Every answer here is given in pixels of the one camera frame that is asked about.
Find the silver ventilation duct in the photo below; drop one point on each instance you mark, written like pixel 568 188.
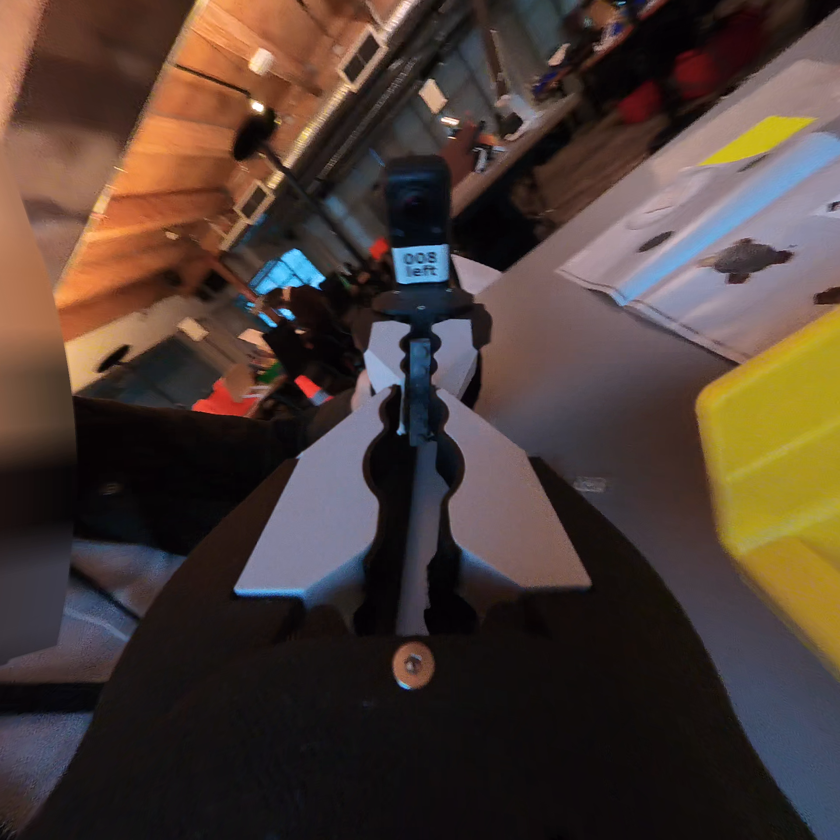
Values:
pixel 328 111

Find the large black disc lamp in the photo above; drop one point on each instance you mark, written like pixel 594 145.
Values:
pixel 256 134

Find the person's grey shirt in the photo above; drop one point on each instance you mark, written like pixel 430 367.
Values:
pixel 79 630

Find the white ceiling sensor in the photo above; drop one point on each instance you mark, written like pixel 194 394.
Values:
pixel 261 60

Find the grey studded toy brick plate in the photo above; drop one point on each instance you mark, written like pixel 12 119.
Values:
pixel 420 394

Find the grey desk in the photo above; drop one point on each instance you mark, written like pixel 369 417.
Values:
pixel 590 407

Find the yellow paper sheet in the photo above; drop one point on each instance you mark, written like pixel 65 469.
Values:
pixel 754 141

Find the person's dark jacket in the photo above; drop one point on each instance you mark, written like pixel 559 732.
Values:
pixel 184 466

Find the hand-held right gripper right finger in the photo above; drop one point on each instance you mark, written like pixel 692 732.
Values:
pixel 512 518

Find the arched window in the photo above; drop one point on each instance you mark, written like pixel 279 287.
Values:
pixel 289 269

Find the person's left forearm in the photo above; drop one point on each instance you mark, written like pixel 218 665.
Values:
pixel 328 420

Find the small black disc lamp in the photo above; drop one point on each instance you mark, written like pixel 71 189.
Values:
pixel 113 359

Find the orange red seat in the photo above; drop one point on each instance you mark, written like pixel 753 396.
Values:
pixel 226 397

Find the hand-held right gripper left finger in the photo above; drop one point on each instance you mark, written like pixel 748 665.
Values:
pixel 315 518

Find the white framed ceiling panel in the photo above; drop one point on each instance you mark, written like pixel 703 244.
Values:
pixel 250 200
pixel 362 59

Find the white hanging notice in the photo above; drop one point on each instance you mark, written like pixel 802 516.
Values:
pixel 433 95

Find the open instruction booklet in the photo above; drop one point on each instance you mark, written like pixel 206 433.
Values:
pixel 709 282

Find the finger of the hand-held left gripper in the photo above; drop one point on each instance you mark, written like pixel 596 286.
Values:
pixel 384 351
pixel 456 354

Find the white upright sheet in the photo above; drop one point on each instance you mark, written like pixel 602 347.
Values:
pixel 479 275

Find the background work table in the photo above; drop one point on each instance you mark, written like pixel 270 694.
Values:
pixel 518 144

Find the large yellow plastic bin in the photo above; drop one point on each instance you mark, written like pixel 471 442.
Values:
pixel 781 472

